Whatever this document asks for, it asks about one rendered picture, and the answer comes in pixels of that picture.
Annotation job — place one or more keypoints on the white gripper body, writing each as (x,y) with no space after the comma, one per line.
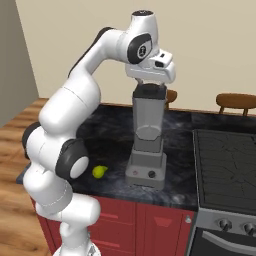
(146,71)

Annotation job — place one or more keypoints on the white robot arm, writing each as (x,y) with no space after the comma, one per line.
(71,103)

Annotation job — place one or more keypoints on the dark grey blender lid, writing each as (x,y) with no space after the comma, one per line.
(150,91)

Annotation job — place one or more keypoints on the grey blender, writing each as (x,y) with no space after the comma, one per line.
(148,133)

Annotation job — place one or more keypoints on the yellow-green pear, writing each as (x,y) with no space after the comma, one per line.
(99,171)

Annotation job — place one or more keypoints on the brown wooden chair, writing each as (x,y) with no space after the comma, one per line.
(235,100)
(171,96)

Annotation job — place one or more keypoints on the grey stove with black hob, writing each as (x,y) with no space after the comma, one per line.
(226,173)

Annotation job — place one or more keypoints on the red drawer front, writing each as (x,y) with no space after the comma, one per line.
(115,243)
(116,208)

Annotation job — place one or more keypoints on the small grey cupboard knob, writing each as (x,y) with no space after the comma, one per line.
(188,219)

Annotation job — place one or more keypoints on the red cupboard door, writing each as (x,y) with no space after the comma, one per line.
(160,236)

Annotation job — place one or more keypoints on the dark stove knob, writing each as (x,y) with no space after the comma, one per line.
(250,228)
(225,224)

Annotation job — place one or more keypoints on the black oven door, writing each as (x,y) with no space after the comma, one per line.
(203,248)

